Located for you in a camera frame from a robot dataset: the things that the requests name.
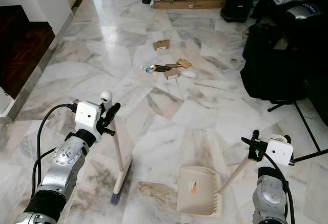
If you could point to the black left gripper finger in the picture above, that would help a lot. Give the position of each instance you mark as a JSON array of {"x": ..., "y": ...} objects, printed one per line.
[{"x": 114, "y": 114}]

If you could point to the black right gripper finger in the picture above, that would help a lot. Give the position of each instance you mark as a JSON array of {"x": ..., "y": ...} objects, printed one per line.
[
  {"x": 246, "y": 142},
  {"x": 255, "y": 137}
]

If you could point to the black tripod legs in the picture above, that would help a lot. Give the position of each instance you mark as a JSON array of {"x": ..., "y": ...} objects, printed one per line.
[{"x": 307, "y": 126}]

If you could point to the clear plastic bottle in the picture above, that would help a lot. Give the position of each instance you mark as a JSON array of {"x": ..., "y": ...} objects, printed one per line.
[{"x": 148, "y": 69}]

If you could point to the dark flat wrapper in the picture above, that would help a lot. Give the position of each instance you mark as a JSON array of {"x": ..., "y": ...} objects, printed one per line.
[{"x": 163, "y": 68}]

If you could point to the large black luggage bag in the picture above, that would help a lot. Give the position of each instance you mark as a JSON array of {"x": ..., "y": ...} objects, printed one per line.
[{"x": 271, "y": 70}]

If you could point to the small brown carton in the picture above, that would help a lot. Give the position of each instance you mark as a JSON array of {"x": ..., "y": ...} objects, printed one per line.
[{"x": 172, "y": 74}]

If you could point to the open brown cardboard box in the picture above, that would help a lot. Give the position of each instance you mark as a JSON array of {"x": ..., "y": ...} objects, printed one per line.
[{"x": 161, "y": 45}]

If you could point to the tan flat card piece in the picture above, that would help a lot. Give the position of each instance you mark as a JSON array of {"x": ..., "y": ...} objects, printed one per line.
[{"x": 183, "y": 63}]

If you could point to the dark wooden staircase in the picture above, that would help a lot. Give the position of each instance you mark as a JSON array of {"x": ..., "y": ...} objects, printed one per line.
[{"x": 25, "y": 49}]

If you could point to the long brown cardboard box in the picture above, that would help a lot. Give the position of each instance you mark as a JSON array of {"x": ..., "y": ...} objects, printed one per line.
[{"x": 187, "y": 4}]

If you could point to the silver padded case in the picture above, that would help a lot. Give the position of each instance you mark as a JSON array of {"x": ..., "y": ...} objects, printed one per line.
[{"x": 302, "y": 12}]

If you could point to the black backpack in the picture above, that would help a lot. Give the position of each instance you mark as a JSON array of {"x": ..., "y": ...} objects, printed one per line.
[{"x": 237, "y": 1}]

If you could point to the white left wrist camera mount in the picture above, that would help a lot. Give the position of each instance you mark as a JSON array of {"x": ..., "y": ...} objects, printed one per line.
[{"x": 88, "y": 115}]

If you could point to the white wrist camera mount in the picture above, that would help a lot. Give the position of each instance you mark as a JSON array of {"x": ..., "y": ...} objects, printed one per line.
[
  {"x": 282, "y": 151},
  {"x": 88, "y": 115}
]

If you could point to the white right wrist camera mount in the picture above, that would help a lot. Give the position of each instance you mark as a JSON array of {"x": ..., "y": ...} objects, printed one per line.
[{"x": 282, "y": 151}]

